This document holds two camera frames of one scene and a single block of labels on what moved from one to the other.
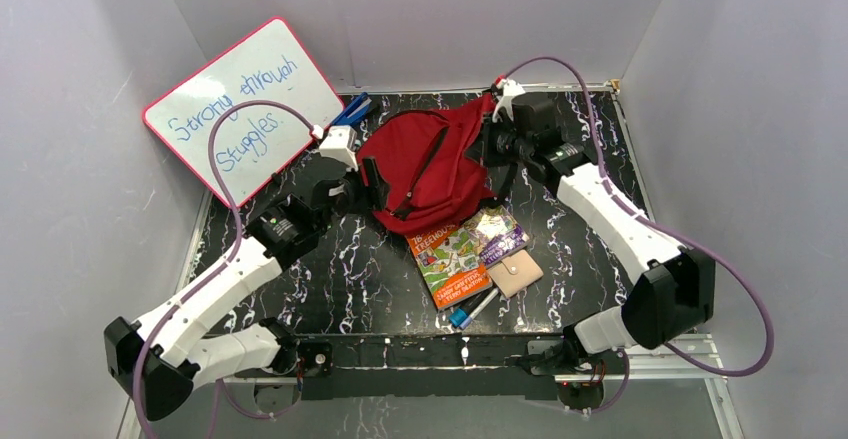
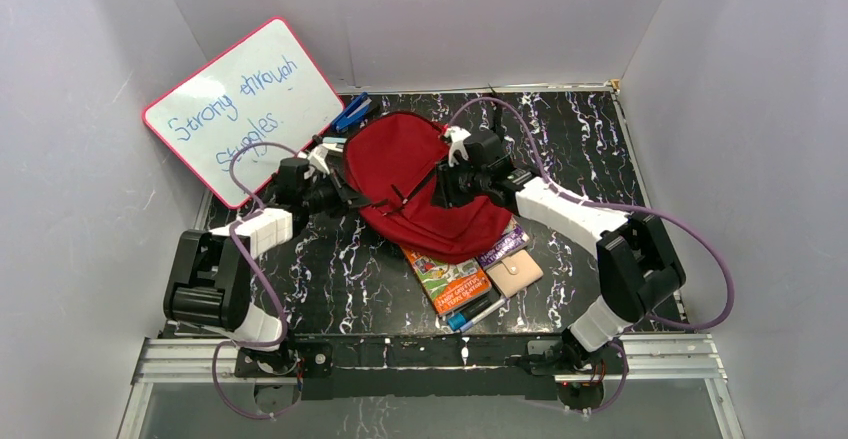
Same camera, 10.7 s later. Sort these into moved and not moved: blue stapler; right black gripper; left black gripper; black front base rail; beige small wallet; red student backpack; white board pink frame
Moved: left black gripper; red student backpack; right black gripper
Not moved: beige small wallet; black front base rail; white board pink frame; blue stapler
